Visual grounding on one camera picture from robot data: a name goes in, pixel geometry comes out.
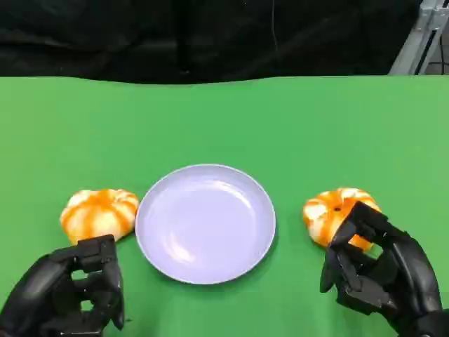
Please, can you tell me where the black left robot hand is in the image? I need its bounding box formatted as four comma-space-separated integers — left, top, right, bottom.
0, 234, 126, 337

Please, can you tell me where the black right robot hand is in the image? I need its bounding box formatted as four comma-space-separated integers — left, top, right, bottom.
319, 200, 449, 337

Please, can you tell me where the orange and white bread roll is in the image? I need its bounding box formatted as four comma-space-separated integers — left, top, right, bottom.
302, 187, 382, 252
59, 188, 140, 246

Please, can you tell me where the lilac plate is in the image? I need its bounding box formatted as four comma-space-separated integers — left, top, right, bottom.
135, 163, 277, 286

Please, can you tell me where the black backdrop curtain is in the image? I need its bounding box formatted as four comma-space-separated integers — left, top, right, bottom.
0, 0, 422, 85

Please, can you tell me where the aluminium frame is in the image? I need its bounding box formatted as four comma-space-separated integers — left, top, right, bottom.
387, 0, 449, 76

